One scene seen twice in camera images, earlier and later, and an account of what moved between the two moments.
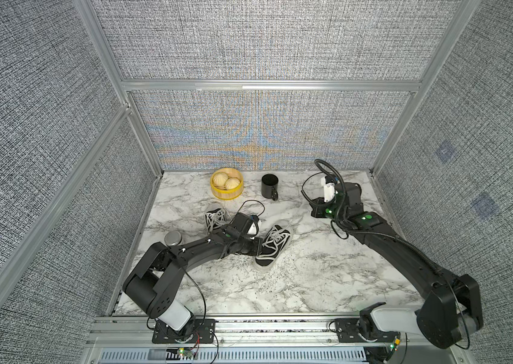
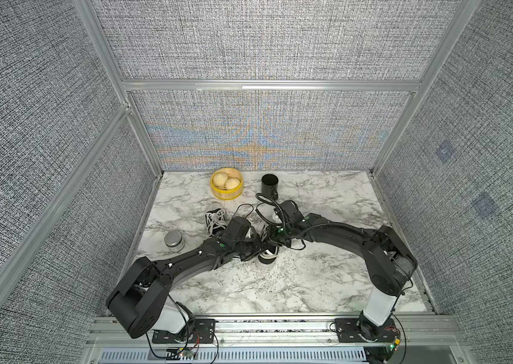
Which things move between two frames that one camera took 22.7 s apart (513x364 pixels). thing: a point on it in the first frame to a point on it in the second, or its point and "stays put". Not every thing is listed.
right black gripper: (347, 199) to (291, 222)
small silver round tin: (172, 238) stays put
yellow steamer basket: (226, 183) stays put
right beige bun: (231, 183) stays put
